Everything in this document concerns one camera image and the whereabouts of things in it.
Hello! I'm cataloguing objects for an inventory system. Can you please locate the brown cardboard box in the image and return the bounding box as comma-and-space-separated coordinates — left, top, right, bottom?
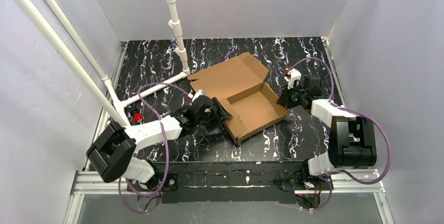
188, 52, 288, 143

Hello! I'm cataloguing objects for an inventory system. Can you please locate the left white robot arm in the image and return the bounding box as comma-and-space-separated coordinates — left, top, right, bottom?
86, 95, 232, 183

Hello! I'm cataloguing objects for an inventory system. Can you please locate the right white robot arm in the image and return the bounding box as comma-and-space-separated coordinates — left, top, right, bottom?
273, 69, 377, 191

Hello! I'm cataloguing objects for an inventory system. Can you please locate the red emergency stop button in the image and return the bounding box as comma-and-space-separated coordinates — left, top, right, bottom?
133, 113, 144, 124

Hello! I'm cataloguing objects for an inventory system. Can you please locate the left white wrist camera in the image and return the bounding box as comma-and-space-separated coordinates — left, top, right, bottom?
187, 89, 205, 102

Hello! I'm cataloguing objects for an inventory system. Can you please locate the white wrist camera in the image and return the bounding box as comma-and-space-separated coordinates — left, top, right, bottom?
187, 89, 205, 102
284, 69, 302, 89

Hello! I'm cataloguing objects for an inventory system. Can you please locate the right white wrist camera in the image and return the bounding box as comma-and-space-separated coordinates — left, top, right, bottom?
284, 69, 302, 89

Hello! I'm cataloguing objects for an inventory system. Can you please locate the white pvc pipe frame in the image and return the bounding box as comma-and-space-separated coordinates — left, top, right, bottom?
0, 0, 192, 128

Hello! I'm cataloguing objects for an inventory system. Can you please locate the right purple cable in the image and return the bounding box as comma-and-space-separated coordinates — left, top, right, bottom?
286, 57, 393, 212

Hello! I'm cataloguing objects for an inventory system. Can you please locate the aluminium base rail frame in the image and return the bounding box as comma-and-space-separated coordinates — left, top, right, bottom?
67, 37, 384, 223

